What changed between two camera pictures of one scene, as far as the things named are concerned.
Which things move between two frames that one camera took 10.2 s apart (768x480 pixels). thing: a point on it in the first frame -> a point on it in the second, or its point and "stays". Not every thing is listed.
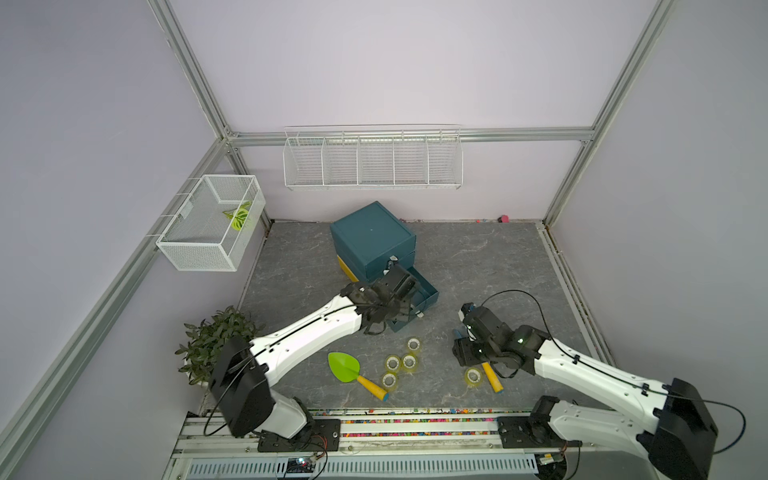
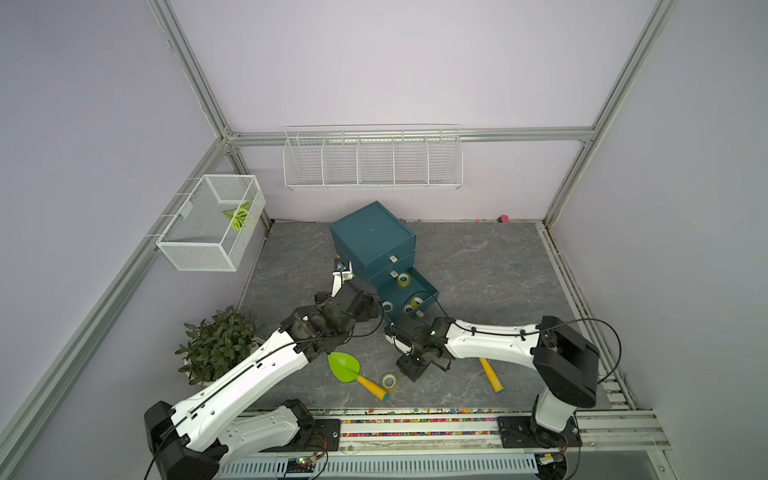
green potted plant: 203,343 stays
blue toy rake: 490,373 stays
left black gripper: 404,308 -> 371,311
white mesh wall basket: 213,228 stays
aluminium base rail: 456,433 stays
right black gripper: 460,350 -> 407,368
